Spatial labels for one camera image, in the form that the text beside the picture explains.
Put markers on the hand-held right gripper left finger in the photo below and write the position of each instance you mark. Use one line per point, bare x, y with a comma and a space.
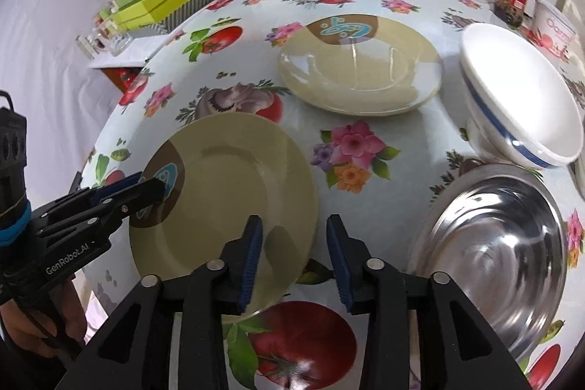
251, 262

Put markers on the white bowl with blue stripe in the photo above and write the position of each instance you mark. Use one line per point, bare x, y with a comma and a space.
516, 88

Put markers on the floral printed tablecloth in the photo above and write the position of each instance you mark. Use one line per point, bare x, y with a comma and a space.
365, 170

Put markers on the white yogurt tub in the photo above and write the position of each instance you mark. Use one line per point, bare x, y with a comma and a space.
550, 24

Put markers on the beige plate with brown patch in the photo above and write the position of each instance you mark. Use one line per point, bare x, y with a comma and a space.
361, 70
237, 175

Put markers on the person's left hand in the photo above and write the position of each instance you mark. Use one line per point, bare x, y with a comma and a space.
23, 330

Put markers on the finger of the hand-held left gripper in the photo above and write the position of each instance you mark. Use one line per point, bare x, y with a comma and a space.
116, 184
146, 191

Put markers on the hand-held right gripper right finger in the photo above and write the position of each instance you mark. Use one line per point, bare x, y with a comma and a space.
338, 262

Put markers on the clear glass jar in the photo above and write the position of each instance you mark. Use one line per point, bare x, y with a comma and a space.
107, 45

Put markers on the stainless steel bowl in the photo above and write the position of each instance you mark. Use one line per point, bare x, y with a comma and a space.
498, 253

